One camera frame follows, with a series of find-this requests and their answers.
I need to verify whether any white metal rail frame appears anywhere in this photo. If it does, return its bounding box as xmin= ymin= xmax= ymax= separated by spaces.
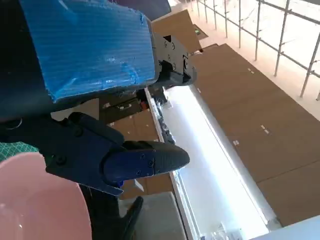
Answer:
xmin=196 ymin=0 xmax=320 ymax=101

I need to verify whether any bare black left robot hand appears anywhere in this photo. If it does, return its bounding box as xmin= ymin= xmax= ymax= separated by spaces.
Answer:
xmin=0 ymin=0 xmax=198 ymax=197

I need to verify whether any green cutting mat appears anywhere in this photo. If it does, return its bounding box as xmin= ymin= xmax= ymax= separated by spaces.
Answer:
xmin=0 ymin=141 xmax=40 ymax=163

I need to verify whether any pink bowl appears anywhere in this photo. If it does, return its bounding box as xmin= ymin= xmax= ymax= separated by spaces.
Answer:
xmin=0 ymin=152 xmax=91 ymax=240

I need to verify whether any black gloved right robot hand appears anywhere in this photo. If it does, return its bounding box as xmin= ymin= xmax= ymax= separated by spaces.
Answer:
xmin=82 ymin=184 xmax=145 ymax=240

